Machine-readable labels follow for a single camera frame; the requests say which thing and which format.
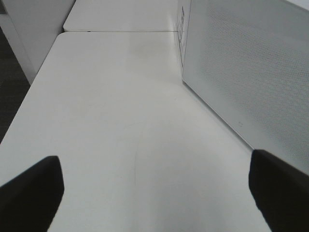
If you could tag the white microwave door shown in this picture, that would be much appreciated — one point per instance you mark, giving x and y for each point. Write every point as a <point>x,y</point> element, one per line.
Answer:
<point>249,61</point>

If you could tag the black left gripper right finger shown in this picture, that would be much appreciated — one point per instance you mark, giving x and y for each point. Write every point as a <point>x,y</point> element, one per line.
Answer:
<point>280,191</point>

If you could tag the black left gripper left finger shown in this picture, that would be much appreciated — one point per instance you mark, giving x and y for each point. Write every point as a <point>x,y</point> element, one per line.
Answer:
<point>29,202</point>

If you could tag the white adjacent table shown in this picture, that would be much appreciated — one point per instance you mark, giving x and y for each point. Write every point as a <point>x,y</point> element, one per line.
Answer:
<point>122,16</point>

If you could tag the white microwave oven body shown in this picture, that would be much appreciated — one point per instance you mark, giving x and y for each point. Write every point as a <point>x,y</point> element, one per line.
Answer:
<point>181,28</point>

